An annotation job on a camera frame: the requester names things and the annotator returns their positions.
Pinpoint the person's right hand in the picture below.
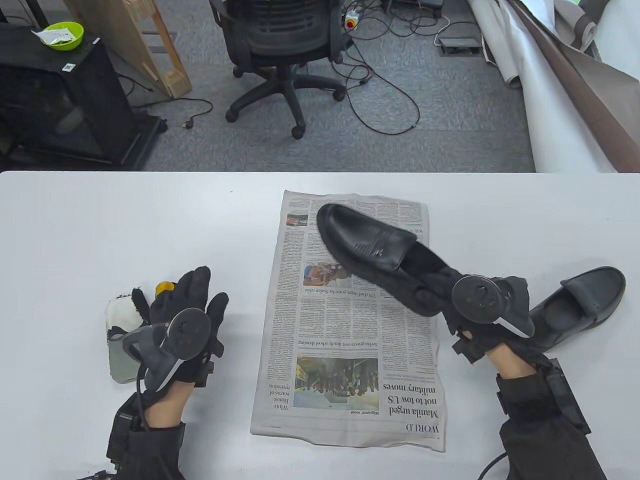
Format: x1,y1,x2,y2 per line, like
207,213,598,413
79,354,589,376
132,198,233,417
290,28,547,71
400,265,540,366

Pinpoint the person's left hand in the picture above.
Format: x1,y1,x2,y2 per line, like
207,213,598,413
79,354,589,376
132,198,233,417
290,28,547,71
150,266,230,389

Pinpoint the grey white polishing mitt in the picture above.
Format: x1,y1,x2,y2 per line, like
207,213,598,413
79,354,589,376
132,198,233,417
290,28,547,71
106,287,157,385

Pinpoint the black leather shoe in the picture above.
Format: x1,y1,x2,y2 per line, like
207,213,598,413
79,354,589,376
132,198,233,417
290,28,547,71
316,202,468,316
527,266,627,351

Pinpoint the newspaper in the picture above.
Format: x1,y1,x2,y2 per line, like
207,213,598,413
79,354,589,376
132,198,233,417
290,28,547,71
250,190,447,452

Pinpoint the person's right forearm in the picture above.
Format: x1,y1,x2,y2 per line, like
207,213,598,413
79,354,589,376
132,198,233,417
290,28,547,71
485,345,608,480

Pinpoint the grey left hand controller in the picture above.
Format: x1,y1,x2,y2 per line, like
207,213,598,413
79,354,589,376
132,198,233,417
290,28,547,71
122,308,212,393

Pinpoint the grey hand controller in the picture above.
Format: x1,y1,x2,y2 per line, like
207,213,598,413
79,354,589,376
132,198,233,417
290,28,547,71
451,274,535,338
122,308,212,393

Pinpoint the grey right hand controller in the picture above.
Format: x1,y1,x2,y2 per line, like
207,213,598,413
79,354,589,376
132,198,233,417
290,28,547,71
451,274,535,338

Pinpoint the white rolled sheet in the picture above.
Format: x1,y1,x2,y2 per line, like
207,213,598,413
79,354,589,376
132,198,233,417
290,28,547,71
467,0,621,173

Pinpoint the black cabinet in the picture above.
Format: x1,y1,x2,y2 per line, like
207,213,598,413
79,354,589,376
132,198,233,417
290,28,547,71
0,24,168,172

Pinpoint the brown sheet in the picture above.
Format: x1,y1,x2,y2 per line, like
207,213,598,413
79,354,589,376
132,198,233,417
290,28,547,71
505,0,640,173

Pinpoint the green bowl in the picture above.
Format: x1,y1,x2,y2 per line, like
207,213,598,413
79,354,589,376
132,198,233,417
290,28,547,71
40,21,85,51

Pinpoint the black office chair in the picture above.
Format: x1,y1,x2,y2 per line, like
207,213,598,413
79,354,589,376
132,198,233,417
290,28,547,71
209,0,355,140

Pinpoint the black floor box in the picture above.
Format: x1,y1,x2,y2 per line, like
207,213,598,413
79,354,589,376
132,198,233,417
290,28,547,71
382,0,444,16

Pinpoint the white packet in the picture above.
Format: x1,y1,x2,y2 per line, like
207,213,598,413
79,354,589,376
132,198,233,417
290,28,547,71
31,27,73,47

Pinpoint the grey fabric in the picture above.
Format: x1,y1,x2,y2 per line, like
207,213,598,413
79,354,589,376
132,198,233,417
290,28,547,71
550,0,613,61

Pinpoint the white fabric sheet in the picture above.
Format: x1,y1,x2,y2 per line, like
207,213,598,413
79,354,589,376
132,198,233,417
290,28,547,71
592,0,640,83

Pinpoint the black metal leg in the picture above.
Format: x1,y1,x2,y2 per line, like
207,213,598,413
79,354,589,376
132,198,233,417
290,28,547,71
22,0,51,28

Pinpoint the black left wrist mount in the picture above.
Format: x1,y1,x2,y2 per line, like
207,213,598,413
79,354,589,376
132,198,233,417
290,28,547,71
106,395,146,471

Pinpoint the black wrist mount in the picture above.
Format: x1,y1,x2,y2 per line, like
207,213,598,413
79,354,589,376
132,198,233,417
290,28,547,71
106,395,146,471
542,357,591,433

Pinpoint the black right wrist mount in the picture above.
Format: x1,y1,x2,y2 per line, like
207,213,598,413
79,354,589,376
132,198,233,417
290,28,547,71
542,357,591,433

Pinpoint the black looped floor cable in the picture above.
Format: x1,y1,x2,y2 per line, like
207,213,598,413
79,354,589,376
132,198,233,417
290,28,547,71
345,30,421,136

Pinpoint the black cable with plug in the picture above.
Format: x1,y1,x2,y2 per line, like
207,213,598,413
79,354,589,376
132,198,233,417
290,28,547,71
131,97,214,129

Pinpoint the wooden frame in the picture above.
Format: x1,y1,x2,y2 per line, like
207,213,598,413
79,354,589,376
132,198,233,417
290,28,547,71
64,0,193,99

